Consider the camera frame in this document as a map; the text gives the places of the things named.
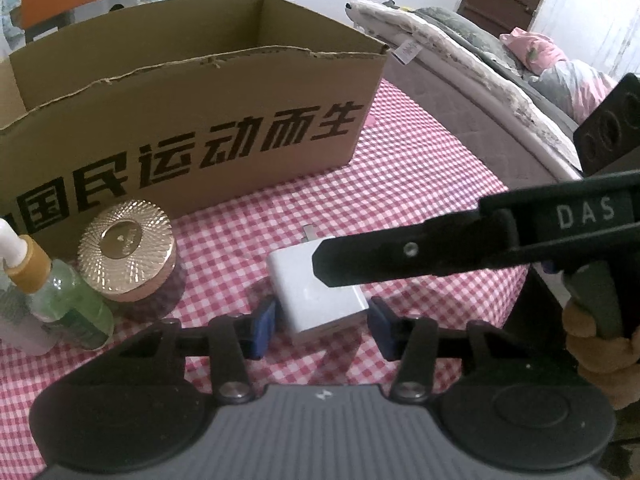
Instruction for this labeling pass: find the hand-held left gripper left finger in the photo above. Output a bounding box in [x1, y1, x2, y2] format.
[117, 295, 278, 406]

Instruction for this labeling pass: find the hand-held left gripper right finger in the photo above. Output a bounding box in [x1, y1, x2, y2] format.
[367, 297, 523, 406]

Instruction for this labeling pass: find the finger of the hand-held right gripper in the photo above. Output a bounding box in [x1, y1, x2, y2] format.
[311, 207, 531, 289]

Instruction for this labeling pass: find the white charger block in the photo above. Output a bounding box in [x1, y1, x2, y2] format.
[266, 225, 373, 346]

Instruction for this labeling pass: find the gold lid cosmetic jar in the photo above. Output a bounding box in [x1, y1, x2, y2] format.
[76, 199, 178, 303]

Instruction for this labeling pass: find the green dropper bottle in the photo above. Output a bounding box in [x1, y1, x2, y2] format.
[0, 217, 115, 351]

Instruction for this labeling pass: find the printed cardboard box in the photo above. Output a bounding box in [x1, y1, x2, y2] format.
[0, 0, 391, 241]

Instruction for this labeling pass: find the white capped plastic bottle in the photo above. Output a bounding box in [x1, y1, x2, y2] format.
[0, 280, 58, 357]

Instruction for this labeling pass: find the person's right hand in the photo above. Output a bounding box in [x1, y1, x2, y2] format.
[561, 302, 640, 411]

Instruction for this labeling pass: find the pink checked tablecloth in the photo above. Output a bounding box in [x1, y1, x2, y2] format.
[0, 77, 531, 461]

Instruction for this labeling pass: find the grey mattress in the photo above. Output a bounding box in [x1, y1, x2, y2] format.
[380, 35, 586, 181]

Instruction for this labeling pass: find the pink garment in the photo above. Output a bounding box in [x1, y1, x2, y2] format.
[500, 30, 621, 121]

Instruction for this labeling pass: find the white mattress tag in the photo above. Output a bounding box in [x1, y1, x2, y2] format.
[392, 39, 418, 65]

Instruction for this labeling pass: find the bed with bedding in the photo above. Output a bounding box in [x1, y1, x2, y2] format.
[345, 0, 583, 168]

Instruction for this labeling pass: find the grey blanket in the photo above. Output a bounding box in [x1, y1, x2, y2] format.
[415, 5, 581, 126]

